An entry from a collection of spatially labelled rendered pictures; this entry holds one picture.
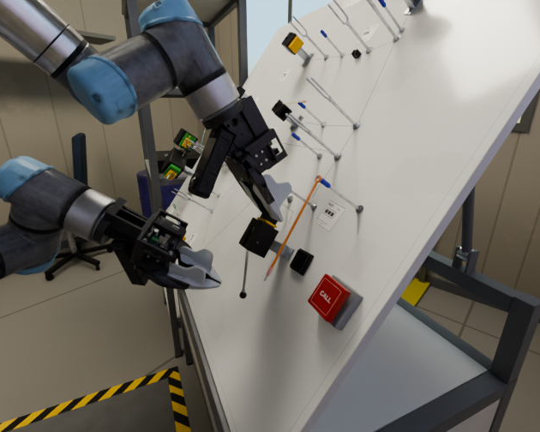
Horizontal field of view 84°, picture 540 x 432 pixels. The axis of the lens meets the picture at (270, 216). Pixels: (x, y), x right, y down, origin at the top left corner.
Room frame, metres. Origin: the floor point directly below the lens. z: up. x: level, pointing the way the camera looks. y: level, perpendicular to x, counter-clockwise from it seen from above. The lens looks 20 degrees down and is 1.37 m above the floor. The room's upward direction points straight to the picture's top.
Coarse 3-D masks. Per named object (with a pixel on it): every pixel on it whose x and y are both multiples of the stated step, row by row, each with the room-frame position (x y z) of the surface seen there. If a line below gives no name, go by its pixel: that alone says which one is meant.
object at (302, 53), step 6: (288, 36) 1.02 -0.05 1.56; (294, 36) 0.99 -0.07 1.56; (282, 42) 1.04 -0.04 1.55; (288, 42) 0.99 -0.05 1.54; (288, 48) 1.00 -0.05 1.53; (300, 48) 1.04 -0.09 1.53; (294, 54) 1.00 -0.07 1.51; (300, 54) 1.04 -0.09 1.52; (306, 54) 1.04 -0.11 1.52; (312, 54) 1.04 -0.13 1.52; (306, 60) 1.05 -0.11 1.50
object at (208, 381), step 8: (184, 296) 0.72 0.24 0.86; (184, 304) 0.68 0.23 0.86; (184, 312) 0.70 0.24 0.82; (192, 320) 0.62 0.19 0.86; (192, 328) 0.59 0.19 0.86; (192, 336) 0.59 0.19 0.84; (200, 344) 0.54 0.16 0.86; (200, 352) 0.51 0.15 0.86; (200, 360) 0.51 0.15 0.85; (200, 368) 0.52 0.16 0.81; (208, 368) 0.47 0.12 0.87; (208, 376) 0.45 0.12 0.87; (208, 384) 0.44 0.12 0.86; (208, 392) 0.44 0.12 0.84; (216, 392) 0.42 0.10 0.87; (216, 400) 0.40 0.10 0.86; (216, 408) 0.39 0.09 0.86; (216, 416) 0.39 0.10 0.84; (224, 416) 0.37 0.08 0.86; (216, 424) 0.39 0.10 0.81; (224, 424) 0.36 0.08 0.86
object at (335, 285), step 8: (328, 280) 0.37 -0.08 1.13; (320, 288) 0.37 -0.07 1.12; (328, 288) 0.36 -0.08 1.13; (336, 288) 0.35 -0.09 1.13; (344, 288) 0.35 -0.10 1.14; (312, 296) 0.37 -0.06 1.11; (320, 296) 0.36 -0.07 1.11; (328, 296) 0.35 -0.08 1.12; (336, 296) 0.35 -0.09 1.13; (344, 296) 0.34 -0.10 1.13; (312, 304) 0.36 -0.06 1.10; (320, 304) 0.35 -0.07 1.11; (328, 304) 0.35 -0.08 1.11; (336, 304) 0.34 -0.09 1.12; (320, 312) 0.35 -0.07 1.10; (328, 312) 0.34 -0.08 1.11; (336, 312) 0.34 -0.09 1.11; (328, 320) 0.33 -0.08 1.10
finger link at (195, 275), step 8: (176, 264) 0.43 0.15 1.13; (168, 272) 0.44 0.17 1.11; (176, 272) 0.44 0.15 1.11; (184, 272) 0.43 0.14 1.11; (192, 272) 0.43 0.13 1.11; (200, 272) 0.43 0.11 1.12; (184, 280) 0.43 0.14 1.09; (192, 280) 0.44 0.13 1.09; (200, 280) 0.44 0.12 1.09; (208, 280) 0.45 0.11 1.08; (192, 288) 0.44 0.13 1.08; (200, 288) 0.44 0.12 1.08; (208, 288) 0.45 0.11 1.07
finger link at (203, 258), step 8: (184, 248) 0.47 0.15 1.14; (184, 256) 0.47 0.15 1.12; (192, 256) 0.47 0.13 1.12; (200, 256) 0.47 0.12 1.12; (208, 256) 0.46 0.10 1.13; (184, 264) 0.46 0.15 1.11; (192, 264) 0.47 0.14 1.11; (200, 264) 0.47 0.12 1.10; (208, 264) 0.47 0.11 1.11; (208, 272) 0.47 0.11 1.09; (216, 272) 0.47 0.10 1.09; (216, 280) 0.46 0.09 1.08
